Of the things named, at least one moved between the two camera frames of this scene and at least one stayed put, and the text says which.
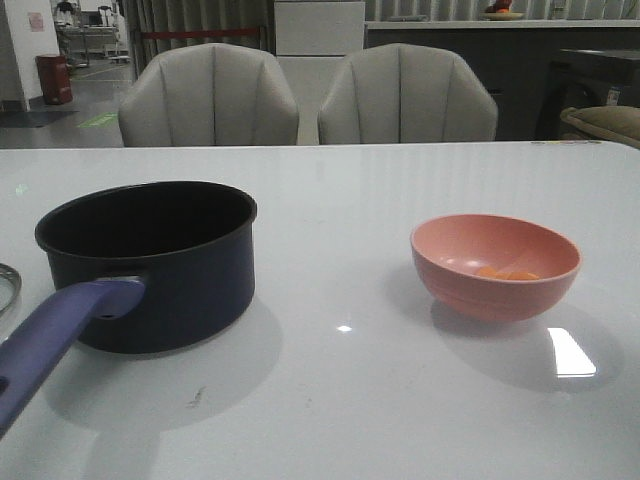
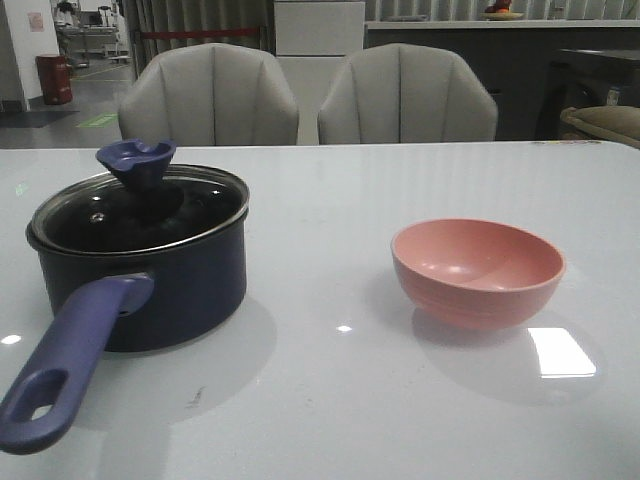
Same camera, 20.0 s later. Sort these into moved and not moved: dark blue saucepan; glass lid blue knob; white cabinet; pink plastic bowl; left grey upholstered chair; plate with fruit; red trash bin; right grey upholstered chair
Moved: pink plastic bowl; dark blue saucepan; glass lid blue knob
Not moved: right grey upholstered chair; white cabinet; left grey upholstered chair; red trash bin; plate with fruit
